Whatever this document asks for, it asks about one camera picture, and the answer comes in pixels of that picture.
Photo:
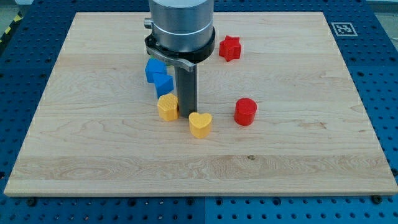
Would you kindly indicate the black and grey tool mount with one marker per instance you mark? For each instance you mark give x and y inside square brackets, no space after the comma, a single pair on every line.
[185,60]

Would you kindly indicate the grey pusher rod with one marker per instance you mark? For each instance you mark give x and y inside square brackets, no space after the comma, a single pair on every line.
[186,84]

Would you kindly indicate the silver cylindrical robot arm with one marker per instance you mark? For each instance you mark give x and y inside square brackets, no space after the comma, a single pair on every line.
[182,35]

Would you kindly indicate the yellow heart block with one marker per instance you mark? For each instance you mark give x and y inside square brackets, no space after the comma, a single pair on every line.
[200,124]

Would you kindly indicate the blue triangle block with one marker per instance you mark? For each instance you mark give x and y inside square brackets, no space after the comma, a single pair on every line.
[164,84]

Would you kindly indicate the yellow hexagon block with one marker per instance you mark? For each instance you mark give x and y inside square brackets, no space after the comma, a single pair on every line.
[168,107]

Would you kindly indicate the blue cube block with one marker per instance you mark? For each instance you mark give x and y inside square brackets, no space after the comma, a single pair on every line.
[154,66]

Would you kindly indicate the red star block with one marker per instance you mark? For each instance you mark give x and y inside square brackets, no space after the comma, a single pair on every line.
[230,48]

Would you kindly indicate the red cylinder block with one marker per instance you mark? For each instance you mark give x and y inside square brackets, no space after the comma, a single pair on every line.
[245,111]

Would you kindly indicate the wooden board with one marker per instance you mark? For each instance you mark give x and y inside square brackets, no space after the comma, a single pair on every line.
[97,131]

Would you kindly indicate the white fiducial marker tag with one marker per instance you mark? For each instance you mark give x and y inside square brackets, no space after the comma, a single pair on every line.
[344,29]

